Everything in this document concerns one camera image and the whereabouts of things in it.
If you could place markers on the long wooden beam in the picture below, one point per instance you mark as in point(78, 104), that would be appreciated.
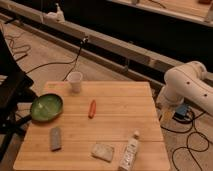
point(152, 42)

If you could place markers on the wooden table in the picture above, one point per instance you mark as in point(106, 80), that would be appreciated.
point(121, 109)

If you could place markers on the white sponge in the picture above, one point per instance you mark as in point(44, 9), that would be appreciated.
point(103, 152)

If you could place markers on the white squeeze bottle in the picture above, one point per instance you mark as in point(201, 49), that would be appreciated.
point(130, 152)

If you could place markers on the orange carrot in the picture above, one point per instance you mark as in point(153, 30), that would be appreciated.
point(92, 109)

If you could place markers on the green ceramic bowl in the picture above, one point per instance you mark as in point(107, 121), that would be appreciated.
point(46, 107)

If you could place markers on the black chair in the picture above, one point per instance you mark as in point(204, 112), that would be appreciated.
point(13, 90)

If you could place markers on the blue power box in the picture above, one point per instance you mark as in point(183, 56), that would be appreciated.
point(182, 111)

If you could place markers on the grey rectangular block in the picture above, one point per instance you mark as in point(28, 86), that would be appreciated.
point(55, 139)

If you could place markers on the white object on beam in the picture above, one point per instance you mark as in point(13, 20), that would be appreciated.
point(58, 15)

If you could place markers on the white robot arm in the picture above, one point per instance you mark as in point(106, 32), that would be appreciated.
point(187, 82)

